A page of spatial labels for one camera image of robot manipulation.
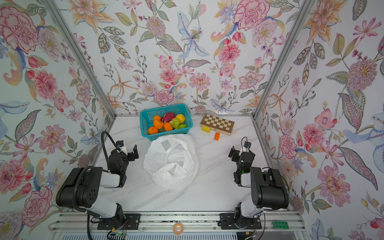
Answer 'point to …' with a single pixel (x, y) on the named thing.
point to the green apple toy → (182, 126)
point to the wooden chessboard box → (217, 124)
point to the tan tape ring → (174, 229)
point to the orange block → (217, 136)
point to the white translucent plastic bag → (172, 160)
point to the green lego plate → (280, 225)
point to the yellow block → (206, 129)
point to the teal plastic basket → (146, 120)
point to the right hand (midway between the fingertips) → (241, 147)
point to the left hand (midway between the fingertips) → (130, 145)
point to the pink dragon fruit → (168, 117)
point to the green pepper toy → (175, 122)
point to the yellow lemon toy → (181, 118)
